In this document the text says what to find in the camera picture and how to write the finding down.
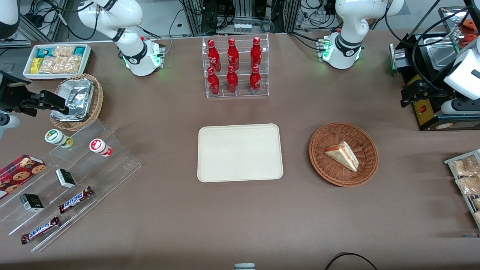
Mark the brown round wicker basket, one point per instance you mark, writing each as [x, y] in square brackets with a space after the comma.
[337, 178]

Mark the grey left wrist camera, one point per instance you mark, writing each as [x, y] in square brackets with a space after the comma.
[459, 107]

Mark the teal snack packet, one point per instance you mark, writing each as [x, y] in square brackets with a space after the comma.
[80, 50]
[42, 53]

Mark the black heated display case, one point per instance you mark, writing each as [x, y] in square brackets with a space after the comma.
[423, 110]

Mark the clear acrylic stepped display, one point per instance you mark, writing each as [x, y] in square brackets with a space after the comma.
[112, 165]

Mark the cream plastic tray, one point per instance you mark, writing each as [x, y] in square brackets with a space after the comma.
[240, 153]

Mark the small black carton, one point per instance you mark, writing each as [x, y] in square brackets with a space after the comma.
[65, 178]
[32, 202]

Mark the triangular sandwich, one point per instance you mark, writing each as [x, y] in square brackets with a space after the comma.
[343, 155]

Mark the clear acrylic bottle rack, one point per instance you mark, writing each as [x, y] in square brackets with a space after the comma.
[242, 92]

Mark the clear cracker bag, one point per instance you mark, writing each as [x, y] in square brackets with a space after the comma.
[477, 217]
[60, 65]
[63, 51]
[465, 167]
[468, 185]
[476, 203]

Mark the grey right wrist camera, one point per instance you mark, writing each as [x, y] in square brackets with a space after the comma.
[8, 125]

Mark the orange fried food piece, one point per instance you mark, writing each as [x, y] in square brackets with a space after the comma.
[471, 24]

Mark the light wicker basket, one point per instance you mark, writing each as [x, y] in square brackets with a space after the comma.
[96, 108]

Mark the small grey device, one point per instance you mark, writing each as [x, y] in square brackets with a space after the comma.
[244, 267]

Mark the Snickers chocolate bar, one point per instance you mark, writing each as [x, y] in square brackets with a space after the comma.
[40, 230]
[75, 200]

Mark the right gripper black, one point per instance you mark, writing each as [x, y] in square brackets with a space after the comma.
[10, 94]

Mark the yellow snack packet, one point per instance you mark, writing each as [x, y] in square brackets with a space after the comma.
[35, 65]

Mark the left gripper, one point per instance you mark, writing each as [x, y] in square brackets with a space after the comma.
[431, 91]

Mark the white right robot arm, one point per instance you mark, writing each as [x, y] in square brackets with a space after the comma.
[127, 15]

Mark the metal equipment frame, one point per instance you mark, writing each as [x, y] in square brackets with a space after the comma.
[243, 9]

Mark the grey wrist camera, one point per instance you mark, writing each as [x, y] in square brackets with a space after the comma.
[459, 107]
[8, 125]

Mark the red sausage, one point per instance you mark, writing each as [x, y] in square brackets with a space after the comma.
[470, 38]

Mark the stacked aluminium foil containers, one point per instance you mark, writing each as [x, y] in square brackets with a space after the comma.
[77, 95]

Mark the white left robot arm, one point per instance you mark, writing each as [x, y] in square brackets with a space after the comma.
[350, 22]

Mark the white rectangular snack tray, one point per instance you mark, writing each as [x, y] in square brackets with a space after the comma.
[88, 62]

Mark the red tartan cookie box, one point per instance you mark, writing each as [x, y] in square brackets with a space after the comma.
[18, 173]

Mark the green lidded yogurt cup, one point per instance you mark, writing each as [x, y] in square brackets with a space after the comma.
[56, 137]

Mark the metal snack rack tray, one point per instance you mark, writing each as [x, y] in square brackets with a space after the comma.
[450, 162]

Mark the red lidded yogurt cup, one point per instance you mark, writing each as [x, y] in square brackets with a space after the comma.
[98, 145]

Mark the red cola bottle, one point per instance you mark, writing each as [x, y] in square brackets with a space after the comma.
[256, 54]
[255, 80]
[214, 83]
[233, 56]
[232, 80]
[213, 56]

